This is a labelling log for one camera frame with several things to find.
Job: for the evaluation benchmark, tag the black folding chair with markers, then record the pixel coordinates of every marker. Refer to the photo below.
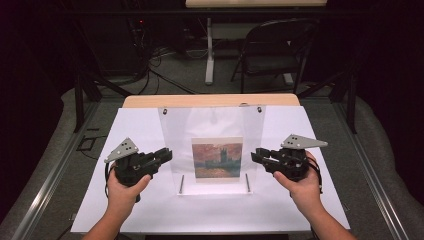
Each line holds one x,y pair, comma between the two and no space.
276,43

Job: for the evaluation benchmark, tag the clear acrylic picture frame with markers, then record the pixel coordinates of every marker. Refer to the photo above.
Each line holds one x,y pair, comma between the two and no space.
216,156

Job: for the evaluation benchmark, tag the person's right hand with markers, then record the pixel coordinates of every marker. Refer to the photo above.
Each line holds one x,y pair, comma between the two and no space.
306,193

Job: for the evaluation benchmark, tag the light wooden table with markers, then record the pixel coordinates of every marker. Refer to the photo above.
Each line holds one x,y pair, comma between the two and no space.
206,100

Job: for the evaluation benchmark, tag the person's left hand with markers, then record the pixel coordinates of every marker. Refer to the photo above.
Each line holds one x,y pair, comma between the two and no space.
121,196

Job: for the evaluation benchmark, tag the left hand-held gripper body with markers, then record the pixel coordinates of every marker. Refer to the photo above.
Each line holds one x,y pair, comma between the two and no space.
133,165

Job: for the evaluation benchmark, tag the light wooden desk top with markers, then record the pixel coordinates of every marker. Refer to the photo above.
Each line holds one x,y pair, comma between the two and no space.
256,3

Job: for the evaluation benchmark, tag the white paper table mat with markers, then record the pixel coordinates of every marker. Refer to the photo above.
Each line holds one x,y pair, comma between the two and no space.
140,213

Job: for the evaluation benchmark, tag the aluminium floor rail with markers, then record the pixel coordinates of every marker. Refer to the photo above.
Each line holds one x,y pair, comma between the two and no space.
370,180
50,186

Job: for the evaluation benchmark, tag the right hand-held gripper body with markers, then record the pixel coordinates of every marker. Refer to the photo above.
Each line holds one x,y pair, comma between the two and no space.
290,163

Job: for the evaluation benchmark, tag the white desk leg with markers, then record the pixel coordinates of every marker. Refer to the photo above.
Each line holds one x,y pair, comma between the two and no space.
209,60

